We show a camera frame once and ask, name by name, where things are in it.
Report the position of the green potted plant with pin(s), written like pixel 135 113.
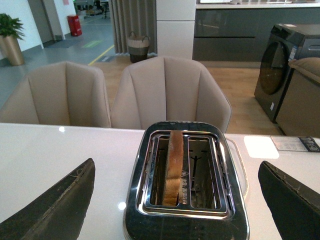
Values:
pixel 11 27

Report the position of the white pillar cabinet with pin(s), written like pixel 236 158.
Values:
pixel 175 25

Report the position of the beige left chair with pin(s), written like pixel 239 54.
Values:
pixel 63 93

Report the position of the beige right chair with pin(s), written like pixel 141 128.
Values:
pixel 166 88

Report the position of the gold plant pot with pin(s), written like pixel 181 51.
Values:
pixel 12 50

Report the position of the red bin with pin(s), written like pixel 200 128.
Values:
pixel 74 25

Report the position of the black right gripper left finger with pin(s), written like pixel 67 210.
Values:
pixel 58 213

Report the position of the dark grey washing machine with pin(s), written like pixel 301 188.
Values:
pixel 286 42

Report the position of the black white label sticker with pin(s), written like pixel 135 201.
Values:
pixel 296 144

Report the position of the brown bread slice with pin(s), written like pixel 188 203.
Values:
pixel 173 169

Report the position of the beige chair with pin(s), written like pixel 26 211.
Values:
pixel 63 93
pixel 166 88

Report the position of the dark grey kitchen cabinet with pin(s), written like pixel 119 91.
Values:
pixel 240 33

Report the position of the white chrome toaster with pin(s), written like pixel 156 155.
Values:
pixel 209 204

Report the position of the grey curtain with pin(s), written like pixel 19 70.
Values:
pixel 138 16

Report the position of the woven laundry basket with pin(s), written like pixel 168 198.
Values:
pixel 138 47

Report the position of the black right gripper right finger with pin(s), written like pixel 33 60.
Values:
pixel 295 208

